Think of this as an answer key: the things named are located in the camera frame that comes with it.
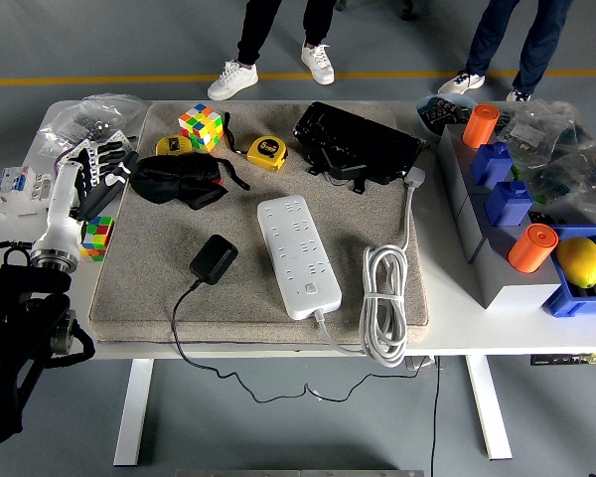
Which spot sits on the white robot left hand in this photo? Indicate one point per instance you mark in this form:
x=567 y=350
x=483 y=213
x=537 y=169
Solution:
x=64 y=204

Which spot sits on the black plug adapter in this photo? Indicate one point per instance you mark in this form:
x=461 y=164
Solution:
x=213 y=259

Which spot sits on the white power strip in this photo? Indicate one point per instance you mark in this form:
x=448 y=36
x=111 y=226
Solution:
x=298 y=258

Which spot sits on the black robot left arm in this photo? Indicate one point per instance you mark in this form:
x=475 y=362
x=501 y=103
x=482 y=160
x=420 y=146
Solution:
x=25 y=308

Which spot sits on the white circuit breaker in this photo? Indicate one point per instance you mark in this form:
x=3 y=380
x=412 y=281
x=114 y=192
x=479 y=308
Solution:
x=25 y=194

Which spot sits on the colourful puzzle cube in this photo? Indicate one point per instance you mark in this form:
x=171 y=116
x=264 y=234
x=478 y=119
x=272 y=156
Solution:
x=198 y=126
x=99 y=241

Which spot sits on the clear bag of screws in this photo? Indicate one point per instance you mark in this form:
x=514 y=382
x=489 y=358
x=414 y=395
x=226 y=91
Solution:
x=89 y=121

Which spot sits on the black cloth pouch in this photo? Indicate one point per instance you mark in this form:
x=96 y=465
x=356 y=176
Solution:
x=169 y=179

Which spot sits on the white table leg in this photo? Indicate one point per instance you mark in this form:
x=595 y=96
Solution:
x=134 y=412
x=489 y=412

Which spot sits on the person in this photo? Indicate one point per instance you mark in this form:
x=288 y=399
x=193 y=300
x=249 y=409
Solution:
x=253 y=30
x=494 y=40

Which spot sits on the grey-brown mat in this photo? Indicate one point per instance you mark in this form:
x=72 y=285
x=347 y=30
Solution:
x=338 y=223

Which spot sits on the black glossy device box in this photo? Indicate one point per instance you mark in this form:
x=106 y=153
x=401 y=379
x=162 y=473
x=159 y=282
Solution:
x=357 y=139

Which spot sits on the light blue bowl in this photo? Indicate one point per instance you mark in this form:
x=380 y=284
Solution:
x=427 y=126

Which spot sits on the dark circuit boards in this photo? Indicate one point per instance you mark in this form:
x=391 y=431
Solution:
x=444 y=110

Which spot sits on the orange cylinder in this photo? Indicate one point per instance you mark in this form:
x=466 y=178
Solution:
x=531 y=251
x=478 y=126

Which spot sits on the blue plastic block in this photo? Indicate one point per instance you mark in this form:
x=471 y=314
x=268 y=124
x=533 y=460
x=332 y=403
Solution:
x=509 y=204
x=491 y=166

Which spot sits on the grey block base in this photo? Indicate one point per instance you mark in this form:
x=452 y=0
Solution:
x=501 y=288

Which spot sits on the small green plastic piece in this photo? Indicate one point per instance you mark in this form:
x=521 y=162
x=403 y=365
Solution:
x=515 y=172
x=540 y=199

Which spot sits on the clear bag of components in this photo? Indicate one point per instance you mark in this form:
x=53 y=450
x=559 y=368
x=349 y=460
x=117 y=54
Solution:
x=531 y=131
x=576 y=184

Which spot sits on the blue plastic bin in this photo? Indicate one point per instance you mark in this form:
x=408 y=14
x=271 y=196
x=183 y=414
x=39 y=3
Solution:
x=558 y=303

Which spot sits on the yellow lemon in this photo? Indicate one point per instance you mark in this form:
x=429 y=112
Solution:
x=580 y=261

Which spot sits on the black table control panel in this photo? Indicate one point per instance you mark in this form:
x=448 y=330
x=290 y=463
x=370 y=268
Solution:
x=571 y=359

